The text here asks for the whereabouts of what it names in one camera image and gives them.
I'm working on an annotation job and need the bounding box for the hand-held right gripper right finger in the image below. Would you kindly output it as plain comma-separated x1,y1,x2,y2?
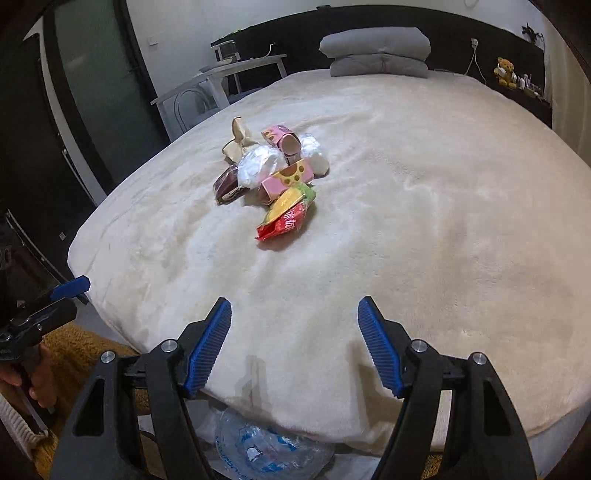
358,296,539,480

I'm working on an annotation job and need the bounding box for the beige paper wrapper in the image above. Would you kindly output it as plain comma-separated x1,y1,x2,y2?
222,117,257,164

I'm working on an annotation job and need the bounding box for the brown teddy bear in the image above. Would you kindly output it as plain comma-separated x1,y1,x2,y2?
493,57,519,90

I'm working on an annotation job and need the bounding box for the red yellow green snack packet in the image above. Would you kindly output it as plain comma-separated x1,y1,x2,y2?
255,181,318,241

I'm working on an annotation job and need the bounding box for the small white plastic bag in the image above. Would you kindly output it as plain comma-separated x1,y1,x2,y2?
300,133,331,178

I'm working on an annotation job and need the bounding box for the pink box with cheese print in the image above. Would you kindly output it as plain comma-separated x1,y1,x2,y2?
261,158,315,204

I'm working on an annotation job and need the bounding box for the large grey pillow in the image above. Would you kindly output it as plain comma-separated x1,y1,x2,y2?
320,27,432,61

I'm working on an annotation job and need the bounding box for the group of small bottles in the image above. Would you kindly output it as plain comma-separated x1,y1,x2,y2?
517,74,548,100

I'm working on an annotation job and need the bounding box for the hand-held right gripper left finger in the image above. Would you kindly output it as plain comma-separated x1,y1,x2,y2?
48,298,232,480

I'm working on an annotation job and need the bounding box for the pink snack box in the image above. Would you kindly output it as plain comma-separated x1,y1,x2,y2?
261,124,303,160

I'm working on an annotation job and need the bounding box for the white charger cable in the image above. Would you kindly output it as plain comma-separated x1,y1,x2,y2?
464,38,490,86

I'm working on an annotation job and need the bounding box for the brown shaggy rug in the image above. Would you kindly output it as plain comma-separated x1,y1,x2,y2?
28,318,153,480

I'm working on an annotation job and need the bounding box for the dark maroon packet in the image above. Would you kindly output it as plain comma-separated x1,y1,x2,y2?
212,164,252,205

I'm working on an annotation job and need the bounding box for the flat grey pillow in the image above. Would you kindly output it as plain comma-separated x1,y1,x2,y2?
329,53,429,79

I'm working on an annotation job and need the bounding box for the clear plastic bag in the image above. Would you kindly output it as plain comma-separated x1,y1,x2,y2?
203,404,335,480

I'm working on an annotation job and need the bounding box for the cream plush bed blanket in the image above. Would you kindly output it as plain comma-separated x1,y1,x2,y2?
68,69,591,455

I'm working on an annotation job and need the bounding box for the large white tissue-filled bag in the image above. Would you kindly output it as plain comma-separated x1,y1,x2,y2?
238,144,287,189

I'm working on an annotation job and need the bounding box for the dark glass door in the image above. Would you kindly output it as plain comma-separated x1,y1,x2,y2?
23,0,171,199

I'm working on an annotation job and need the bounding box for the small white desk appliance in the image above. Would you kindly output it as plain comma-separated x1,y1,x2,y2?
211,39,241,63

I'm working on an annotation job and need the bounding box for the person's left hand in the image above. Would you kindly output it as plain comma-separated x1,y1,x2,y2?
0,344,58,412

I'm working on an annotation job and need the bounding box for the black headboard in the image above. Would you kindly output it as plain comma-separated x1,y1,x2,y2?
210,0,555,130

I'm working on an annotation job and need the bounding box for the white desk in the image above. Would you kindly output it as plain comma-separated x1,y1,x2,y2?
150,53,288,139

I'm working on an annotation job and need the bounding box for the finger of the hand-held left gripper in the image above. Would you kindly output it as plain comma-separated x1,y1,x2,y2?
18,275,90,315
9,299,78,342

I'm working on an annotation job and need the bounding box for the grey seat chair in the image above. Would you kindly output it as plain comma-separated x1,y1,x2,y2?
175,88,241,134

